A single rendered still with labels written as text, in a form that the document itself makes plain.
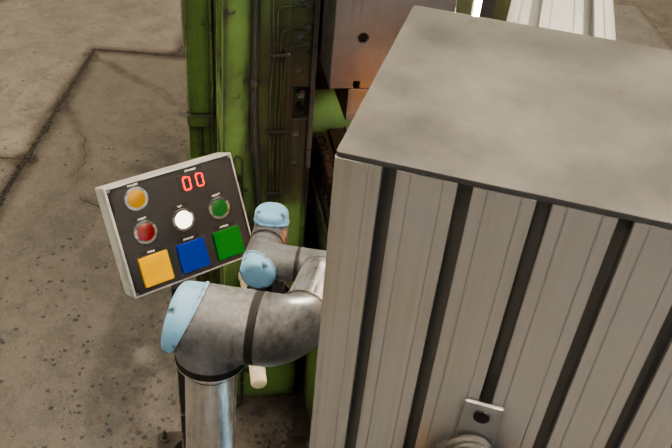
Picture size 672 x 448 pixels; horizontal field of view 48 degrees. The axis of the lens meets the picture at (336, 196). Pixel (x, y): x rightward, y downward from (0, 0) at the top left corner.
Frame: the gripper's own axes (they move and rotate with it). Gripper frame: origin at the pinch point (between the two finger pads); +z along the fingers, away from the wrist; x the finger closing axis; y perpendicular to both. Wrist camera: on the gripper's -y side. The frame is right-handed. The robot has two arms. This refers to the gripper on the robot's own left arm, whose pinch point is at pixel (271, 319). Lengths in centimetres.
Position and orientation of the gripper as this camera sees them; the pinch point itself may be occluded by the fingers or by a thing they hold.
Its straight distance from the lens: 186.3
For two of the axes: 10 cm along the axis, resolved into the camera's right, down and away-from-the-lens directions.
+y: -2.7, 5.5, -7.9
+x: 9.6, 2.2, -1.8
